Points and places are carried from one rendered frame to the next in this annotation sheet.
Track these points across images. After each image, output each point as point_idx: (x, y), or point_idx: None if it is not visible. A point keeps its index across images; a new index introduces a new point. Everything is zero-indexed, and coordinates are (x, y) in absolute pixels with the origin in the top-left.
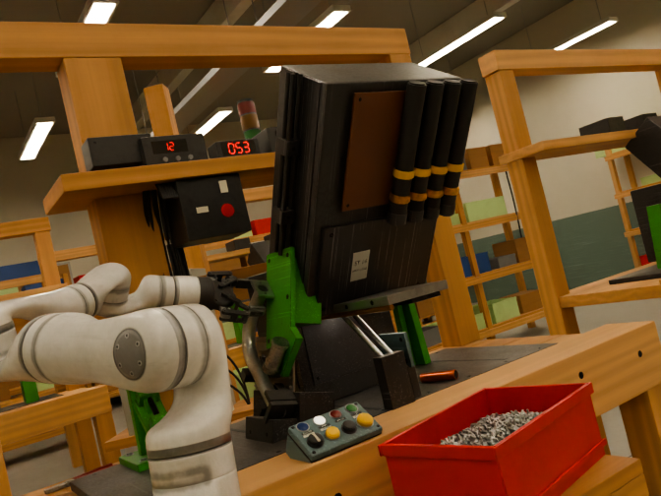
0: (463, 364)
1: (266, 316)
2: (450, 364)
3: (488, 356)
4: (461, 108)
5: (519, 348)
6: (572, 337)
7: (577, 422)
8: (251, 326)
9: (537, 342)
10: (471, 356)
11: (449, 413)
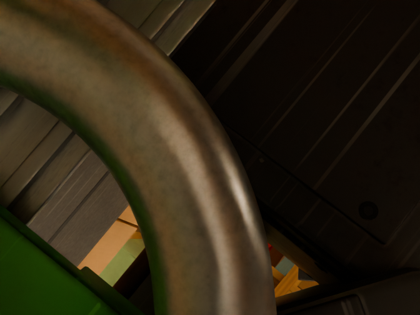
0: (63, 205)
1: (394, 19)
2: (93, 170)
3: (78, 221)
4: None
5: (78, 249)
6: (109, 252)
7: None
8: (124, 194)
9: (130, 215)
10: (112, 184)
11: None
